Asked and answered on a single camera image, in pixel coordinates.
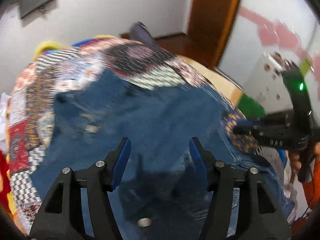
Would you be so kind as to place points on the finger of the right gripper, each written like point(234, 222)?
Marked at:
point(249, 127)

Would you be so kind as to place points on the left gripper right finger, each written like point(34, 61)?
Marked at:
point(259, 215)

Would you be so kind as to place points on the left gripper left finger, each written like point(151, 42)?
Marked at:
point(60, 215)

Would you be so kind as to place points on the blue denim jacket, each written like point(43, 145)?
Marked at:
point(160, 195)

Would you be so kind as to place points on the orange right sleeve forearm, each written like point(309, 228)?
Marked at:
point(312, 189)

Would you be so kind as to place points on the person right hand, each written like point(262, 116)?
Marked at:
point(295, 164)

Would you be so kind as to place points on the green blanket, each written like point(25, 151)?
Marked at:
point(250, 108)

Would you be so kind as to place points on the red plush toy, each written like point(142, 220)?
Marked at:
point(4, 183)

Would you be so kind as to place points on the patchwork patterned bedspread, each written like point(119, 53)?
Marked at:
point(30, 109)

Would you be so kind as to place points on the yellow blanket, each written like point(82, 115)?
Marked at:
point(48, 46)

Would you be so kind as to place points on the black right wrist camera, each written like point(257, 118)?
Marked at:
point(297, 89)

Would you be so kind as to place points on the wooden door frame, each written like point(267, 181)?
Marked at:
point(205, 25)

